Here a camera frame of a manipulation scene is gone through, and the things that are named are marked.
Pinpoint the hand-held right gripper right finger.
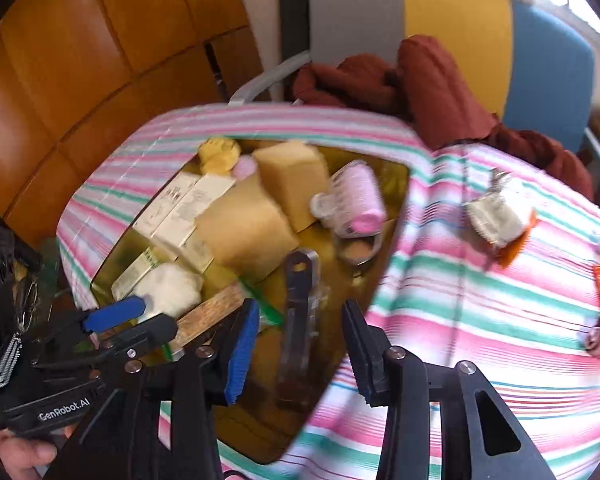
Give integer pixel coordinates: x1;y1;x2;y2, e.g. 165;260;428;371
342;300;556;480

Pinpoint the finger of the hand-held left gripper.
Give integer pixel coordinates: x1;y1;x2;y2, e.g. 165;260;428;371
87;315;179;381
45;296;147;343

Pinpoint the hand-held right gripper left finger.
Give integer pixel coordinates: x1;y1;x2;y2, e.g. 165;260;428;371
45;299;260;480

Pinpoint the wooden block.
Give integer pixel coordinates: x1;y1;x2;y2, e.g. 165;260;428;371
172;285;246;353

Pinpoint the cream sock with blue trim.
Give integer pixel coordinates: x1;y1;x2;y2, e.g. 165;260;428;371
139;262;203;318

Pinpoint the green plastic stick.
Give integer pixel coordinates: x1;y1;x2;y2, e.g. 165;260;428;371
240;280;286;326

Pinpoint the metal clip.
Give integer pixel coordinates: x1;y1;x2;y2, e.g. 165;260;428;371
277;249;322;406

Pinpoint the gold metal tin box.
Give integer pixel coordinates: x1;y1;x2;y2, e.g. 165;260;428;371
90;135;412;465

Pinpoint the yellow sponge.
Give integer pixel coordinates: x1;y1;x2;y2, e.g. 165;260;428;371
195;175;301;281
252;140;331;233

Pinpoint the white carton box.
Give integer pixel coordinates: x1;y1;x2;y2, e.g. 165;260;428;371
152;174;237;248

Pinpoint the pink striped sock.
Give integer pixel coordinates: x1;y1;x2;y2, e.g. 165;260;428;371
311;160;387;238

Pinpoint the yellow snack packet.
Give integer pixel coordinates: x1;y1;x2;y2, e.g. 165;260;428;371
198;138;242;177

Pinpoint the striped cloth covered desktop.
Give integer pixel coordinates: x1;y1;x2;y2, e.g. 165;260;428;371
56;102;600;480

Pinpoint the person's left hand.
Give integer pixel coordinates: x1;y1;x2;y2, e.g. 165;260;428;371
0;424;79;480

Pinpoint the pink fluffy item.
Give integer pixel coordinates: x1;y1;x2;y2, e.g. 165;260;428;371
231;156;258;181

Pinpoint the orange snack packet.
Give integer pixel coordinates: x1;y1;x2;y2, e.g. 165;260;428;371
495;210;538;268

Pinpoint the white snack packet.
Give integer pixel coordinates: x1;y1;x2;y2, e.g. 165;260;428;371
466;175;531;251

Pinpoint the wooden wardrobe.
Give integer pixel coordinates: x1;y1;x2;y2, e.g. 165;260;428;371
0;0;266;246

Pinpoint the red-brown padded jacket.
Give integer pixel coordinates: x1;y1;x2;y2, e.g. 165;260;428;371
292;35;595;201

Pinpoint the grey yellow blue chair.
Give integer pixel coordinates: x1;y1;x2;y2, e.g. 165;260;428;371
227;0;600;201

